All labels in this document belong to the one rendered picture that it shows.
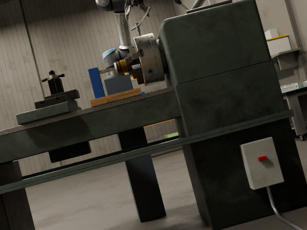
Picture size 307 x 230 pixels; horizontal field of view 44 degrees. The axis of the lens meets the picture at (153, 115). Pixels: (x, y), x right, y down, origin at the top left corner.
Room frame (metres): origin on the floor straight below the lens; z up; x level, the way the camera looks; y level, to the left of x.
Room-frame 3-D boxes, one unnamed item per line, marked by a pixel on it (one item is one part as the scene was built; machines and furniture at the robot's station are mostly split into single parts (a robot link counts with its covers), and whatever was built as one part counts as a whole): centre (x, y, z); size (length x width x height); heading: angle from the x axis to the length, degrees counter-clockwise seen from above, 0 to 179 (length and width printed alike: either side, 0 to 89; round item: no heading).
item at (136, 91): (2.40, 0.19, 0.88); 0.36 x 0.30 x 0.04; 3
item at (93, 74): (2.39, 0.29, 1.00); 0.08 x 0.06 x 0.23; 3
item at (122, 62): (2.40, 0.10, 1.08); 0.09 x 0.09 x 0.09; 3
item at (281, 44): (6.23, -2.16, 1.41); 0.49 x 0.40 x 0.28; 9
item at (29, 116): (2.41, 0.61, 0.89); 0.53 x 0.30 x 0.06; 3
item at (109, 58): (2.97, 0.20, 1.27); 0.13 x 0.12 x 0.14; 102
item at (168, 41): (2.45, -0.45, 1.06); 0.59 x 0.48 x 0.39; 93
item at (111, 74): (2.97, 0.21, 1.15); 0.15 x 0.15 x 0.10
